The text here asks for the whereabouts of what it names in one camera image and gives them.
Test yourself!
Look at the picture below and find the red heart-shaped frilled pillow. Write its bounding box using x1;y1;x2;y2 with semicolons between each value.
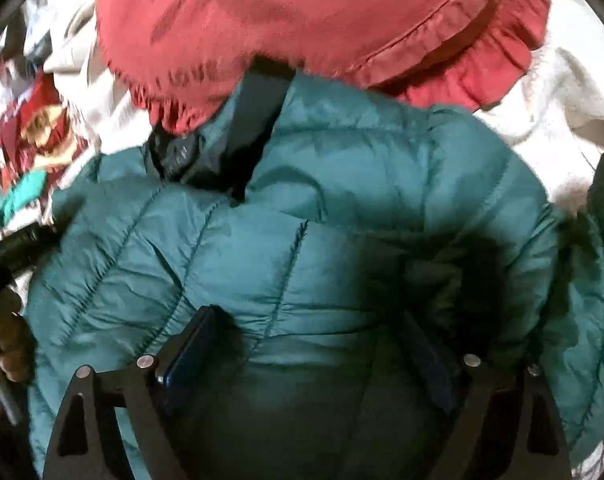
96;0;553;135

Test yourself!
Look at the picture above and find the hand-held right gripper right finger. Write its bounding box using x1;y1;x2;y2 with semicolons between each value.
399;310;573;480

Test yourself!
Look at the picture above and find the person's left hand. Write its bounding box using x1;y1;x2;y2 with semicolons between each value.
0;290;36;385

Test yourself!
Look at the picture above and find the red yellow green floral cloth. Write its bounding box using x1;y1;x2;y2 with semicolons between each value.
0;55;90;241

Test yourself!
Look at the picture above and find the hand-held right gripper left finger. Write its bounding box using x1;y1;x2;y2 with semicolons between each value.
42;305;223;480

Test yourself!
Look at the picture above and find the teal puffer jacket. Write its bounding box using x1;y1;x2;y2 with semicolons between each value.
24;67;604;480

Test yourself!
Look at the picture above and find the beige patterned blanket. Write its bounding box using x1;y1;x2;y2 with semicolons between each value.
22;0;604;211

